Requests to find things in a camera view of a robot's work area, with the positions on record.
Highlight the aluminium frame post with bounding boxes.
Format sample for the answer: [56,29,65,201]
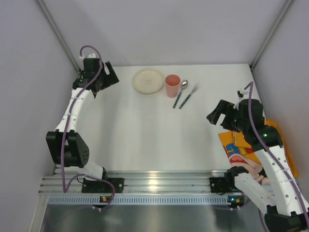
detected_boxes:
[249,0,295,72]
[34,0,80,72]

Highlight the orange Mickey Mouse placemat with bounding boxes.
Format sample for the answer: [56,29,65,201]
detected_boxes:
[218,118,299,186]

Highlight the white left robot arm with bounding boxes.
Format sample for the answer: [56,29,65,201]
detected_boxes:
[46,54,119,193]

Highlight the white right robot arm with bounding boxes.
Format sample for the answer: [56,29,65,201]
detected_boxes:
[207,99,309,232]

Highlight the aluminium mounting rail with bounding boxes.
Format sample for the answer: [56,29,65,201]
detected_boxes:
[38,168,225,195]

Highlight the cream round plate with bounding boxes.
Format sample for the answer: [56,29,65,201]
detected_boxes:
[132,68,165,94]

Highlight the spoon with teal handle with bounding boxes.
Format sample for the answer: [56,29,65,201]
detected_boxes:
[173,79,188,109]

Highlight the right aluminium frame post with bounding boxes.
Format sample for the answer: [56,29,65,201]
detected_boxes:
[249,0,295,72]

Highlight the perforated metal cable tray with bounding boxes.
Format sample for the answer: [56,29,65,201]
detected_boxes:
[48,195,243,205]

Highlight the left aluminium frame post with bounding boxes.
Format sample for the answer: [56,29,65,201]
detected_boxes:
[34,0,80,72]

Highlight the fork with teal handle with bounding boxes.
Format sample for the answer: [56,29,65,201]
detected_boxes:
[179,84,199,109]

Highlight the pink plastic cup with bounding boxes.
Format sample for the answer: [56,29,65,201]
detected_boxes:
[165,74,181,98]

